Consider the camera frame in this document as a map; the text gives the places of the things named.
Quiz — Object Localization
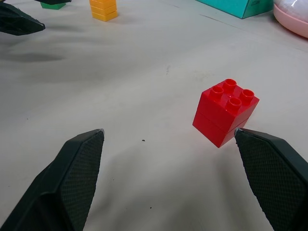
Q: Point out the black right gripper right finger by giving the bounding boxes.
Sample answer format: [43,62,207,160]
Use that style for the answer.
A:
[234,128,308,231]

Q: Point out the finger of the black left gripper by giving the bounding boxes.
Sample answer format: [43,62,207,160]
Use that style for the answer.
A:
[0,3,46,37]
[33,0,72,5]

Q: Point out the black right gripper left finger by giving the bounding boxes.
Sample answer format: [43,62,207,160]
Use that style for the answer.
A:
[0,128,105,231]

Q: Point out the green toy brick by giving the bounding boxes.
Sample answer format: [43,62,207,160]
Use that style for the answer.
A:
[39,2,66,10]

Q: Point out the yellow toy bricks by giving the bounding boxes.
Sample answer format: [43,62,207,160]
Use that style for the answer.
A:
[89,0,118,23]

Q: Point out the red toy bricks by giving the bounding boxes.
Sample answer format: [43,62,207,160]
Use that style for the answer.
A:
[192,78,260,148]

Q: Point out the pink round container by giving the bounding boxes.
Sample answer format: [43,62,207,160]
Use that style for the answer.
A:
[273,0,308,39]

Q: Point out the teal cardboard box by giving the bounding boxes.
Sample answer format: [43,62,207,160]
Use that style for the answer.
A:
[195,0,275,20]

